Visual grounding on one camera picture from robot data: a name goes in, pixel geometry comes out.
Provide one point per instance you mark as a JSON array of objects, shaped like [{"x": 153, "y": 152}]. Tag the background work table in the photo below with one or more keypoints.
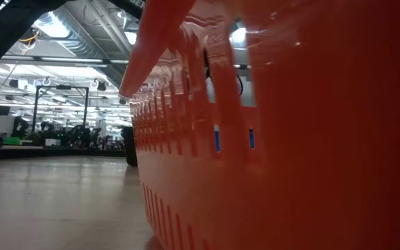
[{"x": 47, "y": 152}]

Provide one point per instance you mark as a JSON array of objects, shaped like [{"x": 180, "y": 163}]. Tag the large orange slotted plastic basket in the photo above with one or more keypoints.
[{"x": 307, "y": 139}]

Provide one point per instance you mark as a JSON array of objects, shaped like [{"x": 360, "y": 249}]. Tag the white background box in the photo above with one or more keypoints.
[{"x": 52, "y": 142}]

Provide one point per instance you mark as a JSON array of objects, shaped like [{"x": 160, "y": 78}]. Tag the black slotted plastic basket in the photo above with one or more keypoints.
[{"x": 130, "y": 146}]

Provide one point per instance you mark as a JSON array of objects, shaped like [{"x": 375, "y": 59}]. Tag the green background box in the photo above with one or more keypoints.
[{"x": 12, "y": 141}]

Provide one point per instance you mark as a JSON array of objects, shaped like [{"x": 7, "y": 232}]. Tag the black background gantry frame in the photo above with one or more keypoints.
[{"x": 61, "y": 87}]

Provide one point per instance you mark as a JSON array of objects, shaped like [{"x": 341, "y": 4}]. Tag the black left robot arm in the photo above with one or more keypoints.
[{"x": 2, "y": 31}]

